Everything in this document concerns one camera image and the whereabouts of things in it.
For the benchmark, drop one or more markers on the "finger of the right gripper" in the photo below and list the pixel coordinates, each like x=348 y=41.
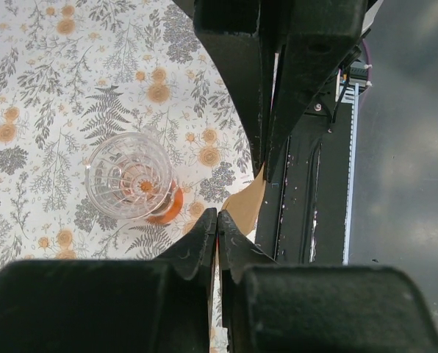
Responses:
x=234 y=36
x=312 y=39

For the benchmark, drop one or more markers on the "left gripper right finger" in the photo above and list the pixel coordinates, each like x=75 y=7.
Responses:
x=268 y=307

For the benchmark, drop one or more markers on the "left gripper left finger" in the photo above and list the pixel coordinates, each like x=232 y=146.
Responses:
x=158 y=305

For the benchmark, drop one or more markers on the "orange glass carafe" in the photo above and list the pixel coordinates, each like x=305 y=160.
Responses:
x=170 y=208

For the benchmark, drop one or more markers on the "brown paper coffee filter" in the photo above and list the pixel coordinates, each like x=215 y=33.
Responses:
x=244 y=206

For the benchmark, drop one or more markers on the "clear glass dripper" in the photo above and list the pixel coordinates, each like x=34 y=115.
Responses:
x=129 y=175

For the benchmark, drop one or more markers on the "floral patterned mat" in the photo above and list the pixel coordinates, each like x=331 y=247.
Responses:
x=75 y=73

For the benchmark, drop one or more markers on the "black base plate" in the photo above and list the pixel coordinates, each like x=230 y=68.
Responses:
x=303 y=217

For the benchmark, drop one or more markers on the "white slotted cable duct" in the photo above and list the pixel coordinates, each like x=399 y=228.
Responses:
x=345 y=94

